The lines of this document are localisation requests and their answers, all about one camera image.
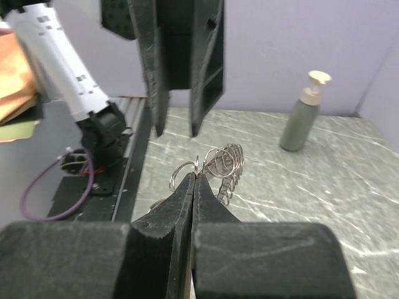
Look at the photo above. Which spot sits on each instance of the grey bottle with beige cap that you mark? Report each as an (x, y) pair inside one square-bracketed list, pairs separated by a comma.
[(304, 112)]

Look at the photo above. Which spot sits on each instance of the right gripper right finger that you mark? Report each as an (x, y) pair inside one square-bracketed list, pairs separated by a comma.
[(235, 259)]

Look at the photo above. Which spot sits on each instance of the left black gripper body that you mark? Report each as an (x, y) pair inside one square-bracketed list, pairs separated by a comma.
[(174, 19)]

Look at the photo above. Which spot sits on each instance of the black mounting base plate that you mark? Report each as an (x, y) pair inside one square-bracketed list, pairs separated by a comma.
[(113, 193)]

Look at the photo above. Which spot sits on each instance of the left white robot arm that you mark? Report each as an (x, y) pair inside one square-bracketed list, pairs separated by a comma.
[(102, 124)]

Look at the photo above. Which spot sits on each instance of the aluminium rail frame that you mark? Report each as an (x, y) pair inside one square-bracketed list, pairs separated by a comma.
[(132, 108)]

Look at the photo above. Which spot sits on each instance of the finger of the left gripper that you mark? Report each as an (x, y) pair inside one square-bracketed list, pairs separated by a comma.
[(207, 60), (150, 42)]

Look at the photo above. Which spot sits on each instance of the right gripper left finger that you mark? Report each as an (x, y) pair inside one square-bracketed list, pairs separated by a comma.
[(148, 258)]

